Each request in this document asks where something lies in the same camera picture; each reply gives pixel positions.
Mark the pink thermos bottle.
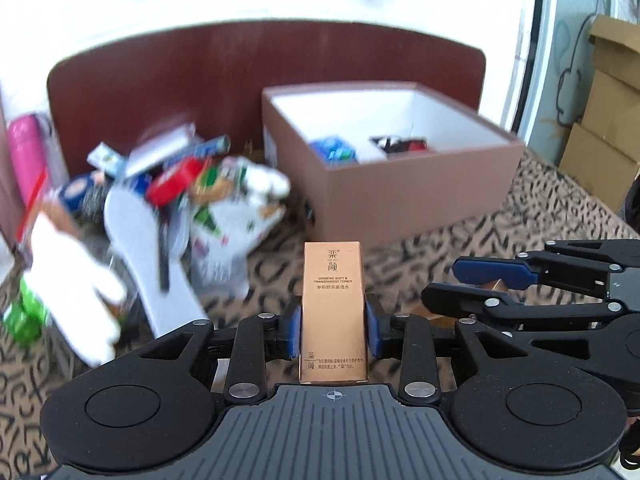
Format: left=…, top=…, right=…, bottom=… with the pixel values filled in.
left=6, top=114, right=56, bottom=211

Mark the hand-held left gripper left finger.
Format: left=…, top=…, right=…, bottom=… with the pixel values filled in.
left=141, top=297, right=304, bottom=406

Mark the red tape roll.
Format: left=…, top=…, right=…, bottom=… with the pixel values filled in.
left=147, top=157, right=203, bottom=206

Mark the green plastic container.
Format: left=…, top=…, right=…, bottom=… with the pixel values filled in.
left=2, top=277, right=51, bottom=343

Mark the brown wooden headboard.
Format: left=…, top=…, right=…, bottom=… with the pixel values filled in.
left=46, top=22, right=487, bottom=181

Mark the white shoe insole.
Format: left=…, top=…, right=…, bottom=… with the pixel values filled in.
left=104, top=180, right=211, bottom=338

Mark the green orange snack packet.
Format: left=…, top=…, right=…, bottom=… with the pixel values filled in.
left=192, top=162, right=237, bottom=204

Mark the silver foil packet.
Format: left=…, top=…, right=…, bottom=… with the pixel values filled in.
left=125, top=124, right=196, bottom=178

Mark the black red item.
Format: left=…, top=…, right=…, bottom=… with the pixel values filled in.
left=370, top=135, right=428, bottom=154

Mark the blue tube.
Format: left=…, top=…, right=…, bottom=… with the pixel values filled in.
left=165, top=135, right=232, bottom=166

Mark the large cardboard box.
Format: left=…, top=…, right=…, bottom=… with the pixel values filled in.
left=559, top=122, right=640, bottom=221

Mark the letter print desktop cloth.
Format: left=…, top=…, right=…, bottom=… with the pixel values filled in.
left=0, top=150, right=640, bottom=480

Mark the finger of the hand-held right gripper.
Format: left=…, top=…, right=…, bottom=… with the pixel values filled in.
left=421, top=282, right=621, bottom=333
left=452, top=240, right=640, bottom=293

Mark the small blue white card packet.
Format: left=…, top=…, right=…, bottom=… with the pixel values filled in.
left=87, top=142, right=128, bottom=176

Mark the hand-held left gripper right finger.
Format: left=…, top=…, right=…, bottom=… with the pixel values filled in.
left=364, top=294, right=507, bottom=406

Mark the small cardboard box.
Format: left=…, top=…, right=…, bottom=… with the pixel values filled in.
left=587, top=15, right=640, bottom=91

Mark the medium cardboard box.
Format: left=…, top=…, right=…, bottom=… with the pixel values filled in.
left=580, top=67, right=640, bottom=146

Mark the blue bandage roll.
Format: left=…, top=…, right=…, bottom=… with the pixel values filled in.
left=55, top=172, right=108, bottom=216

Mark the brown cardboard storage box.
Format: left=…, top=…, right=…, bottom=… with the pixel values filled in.
left=261, top=81, right=525, bottom=248

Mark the pale blue painted door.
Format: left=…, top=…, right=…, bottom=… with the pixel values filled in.
left=520, top=0, right=640, bottom=161

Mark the white glove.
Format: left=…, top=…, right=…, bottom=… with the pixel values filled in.
left=22, top=212, right=126, bottom=366

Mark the copper cosmetic box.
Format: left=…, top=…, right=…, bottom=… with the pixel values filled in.
left=298, top=241, right=373, bottom=386

